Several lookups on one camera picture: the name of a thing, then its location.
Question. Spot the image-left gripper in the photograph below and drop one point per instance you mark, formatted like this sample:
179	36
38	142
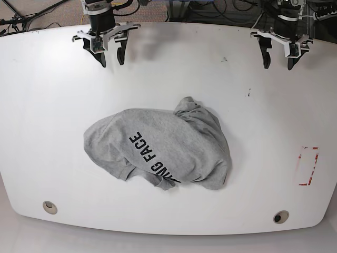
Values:
104	26

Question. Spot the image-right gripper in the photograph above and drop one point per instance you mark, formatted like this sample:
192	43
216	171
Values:
284	33

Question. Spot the grey printed T-shirt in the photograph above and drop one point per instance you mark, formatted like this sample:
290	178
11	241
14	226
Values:
165	148

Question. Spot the white power strip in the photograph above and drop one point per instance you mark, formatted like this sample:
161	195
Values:
325	12

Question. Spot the black tripod legs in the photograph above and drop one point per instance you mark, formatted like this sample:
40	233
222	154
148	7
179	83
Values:
20	23

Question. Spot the red tape rectangle marking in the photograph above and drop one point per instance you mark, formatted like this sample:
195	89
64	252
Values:
305	166

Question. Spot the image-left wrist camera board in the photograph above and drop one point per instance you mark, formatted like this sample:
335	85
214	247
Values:
97	45

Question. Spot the grey metal frame leg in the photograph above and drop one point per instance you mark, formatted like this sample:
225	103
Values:
177	10

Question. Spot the right table cable grommet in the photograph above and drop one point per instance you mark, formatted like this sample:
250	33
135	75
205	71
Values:
281	217

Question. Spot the table cable grommet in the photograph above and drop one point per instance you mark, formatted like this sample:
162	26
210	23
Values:
281	217
49	207

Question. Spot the left table cable grommet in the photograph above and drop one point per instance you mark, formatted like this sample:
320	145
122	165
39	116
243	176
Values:
49	207

